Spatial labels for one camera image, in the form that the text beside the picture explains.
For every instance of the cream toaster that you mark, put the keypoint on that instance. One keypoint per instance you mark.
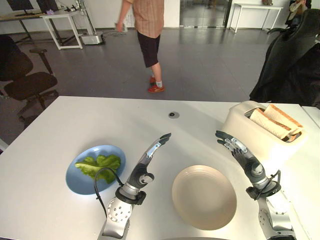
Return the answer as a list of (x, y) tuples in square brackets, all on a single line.
[(265, 142)]

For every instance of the beige plate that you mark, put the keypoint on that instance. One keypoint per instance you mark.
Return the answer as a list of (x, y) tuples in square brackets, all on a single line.
[(203, 197)]

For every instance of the white rolling stand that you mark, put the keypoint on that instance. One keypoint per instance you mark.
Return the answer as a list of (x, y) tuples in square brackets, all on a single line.
[(87, 27)]

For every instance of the bread slice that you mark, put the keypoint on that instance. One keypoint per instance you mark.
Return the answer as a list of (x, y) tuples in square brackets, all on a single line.
[(268, 125), (282, 118)]

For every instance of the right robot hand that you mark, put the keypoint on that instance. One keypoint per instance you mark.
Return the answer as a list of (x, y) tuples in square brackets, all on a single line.
[(252, 165)]

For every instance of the blue plate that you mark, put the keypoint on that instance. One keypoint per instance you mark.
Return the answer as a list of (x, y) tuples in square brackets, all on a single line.
[(82, 182)]

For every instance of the person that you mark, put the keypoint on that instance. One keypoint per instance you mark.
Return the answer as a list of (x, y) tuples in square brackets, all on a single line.
[(297, 10), (148, 37)]

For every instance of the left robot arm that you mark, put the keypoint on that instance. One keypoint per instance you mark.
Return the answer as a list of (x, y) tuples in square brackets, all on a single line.
[(117, 212)]

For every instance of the green lettuce leaf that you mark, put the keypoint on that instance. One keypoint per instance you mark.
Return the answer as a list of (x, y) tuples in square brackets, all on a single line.
[(100, 166)]

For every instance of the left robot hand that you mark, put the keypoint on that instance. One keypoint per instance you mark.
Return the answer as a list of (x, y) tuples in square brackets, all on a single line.
[(140, 172)]

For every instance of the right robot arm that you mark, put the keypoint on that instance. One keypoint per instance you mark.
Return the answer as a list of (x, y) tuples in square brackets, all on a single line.
[(272, 212)]

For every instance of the black office chair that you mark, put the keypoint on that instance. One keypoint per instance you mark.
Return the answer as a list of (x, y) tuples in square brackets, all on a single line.
[(292, 65), (22, 80)]

